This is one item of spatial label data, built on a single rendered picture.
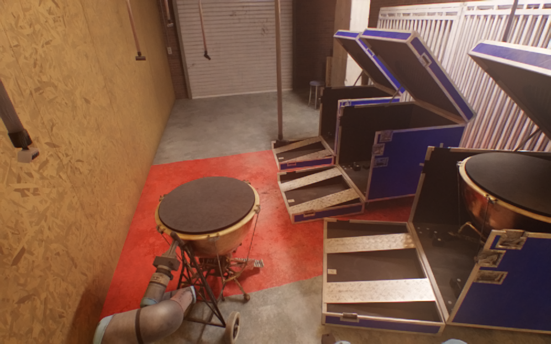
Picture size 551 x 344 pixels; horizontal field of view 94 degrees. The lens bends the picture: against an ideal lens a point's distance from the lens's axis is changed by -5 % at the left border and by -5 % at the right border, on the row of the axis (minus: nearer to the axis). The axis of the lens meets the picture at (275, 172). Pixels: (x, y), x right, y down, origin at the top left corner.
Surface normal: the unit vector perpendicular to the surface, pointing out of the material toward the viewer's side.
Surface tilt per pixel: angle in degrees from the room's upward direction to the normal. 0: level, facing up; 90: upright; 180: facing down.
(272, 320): 0
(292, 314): 0
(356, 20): 90
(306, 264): 0
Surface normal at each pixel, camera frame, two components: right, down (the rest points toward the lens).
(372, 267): -0.06, -0.87
